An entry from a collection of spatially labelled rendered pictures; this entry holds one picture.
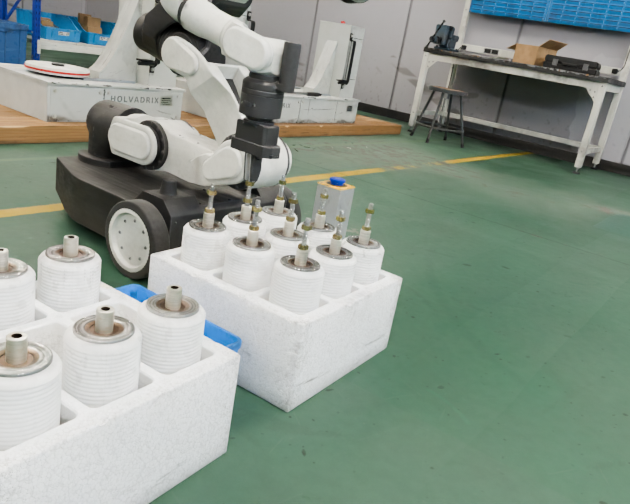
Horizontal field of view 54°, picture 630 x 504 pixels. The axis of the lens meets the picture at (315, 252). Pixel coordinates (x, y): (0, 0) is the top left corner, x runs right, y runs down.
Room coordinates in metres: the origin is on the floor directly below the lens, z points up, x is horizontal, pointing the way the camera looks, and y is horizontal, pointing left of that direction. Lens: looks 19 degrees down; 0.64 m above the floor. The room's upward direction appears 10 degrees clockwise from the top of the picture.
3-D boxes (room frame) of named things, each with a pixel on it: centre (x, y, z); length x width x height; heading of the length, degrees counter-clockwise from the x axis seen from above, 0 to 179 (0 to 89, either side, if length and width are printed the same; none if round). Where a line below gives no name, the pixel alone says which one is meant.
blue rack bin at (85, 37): (6.20, 2.54, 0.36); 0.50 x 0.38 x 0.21; 57
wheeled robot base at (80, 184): (1.80, 0.50, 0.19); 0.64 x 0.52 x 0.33; 56
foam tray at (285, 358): (1.23, 0.06, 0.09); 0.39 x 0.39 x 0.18; 59
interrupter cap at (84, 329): (0.69, 0.25, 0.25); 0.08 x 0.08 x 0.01
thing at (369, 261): (1.27, -0.10, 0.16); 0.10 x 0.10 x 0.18
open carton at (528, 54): (5.73, -1.58, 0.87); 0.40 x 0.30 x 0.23; 42
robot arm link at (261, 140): (1.29, 0.16, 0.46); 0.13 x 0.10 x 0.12; 55
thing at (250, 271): (1.13, 0.12, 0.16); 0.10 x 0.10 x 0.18
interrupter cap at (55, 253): (0.92, 0.39, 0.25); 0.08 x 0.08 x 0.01
